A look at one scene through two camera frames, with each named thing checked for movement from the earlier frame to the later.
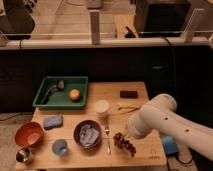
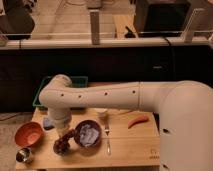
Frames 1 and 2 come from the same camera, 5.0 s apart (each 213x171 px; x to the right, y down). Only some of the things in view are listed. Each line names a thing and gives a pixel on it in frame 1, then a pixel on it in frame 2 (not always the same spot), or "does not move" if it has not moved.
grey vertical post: x=95 y=26 does not move
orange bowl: x=29 y=134 does not move
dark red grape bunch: x=121 y=142 → x=61 y=145
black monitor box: x=161 y=18 does not move
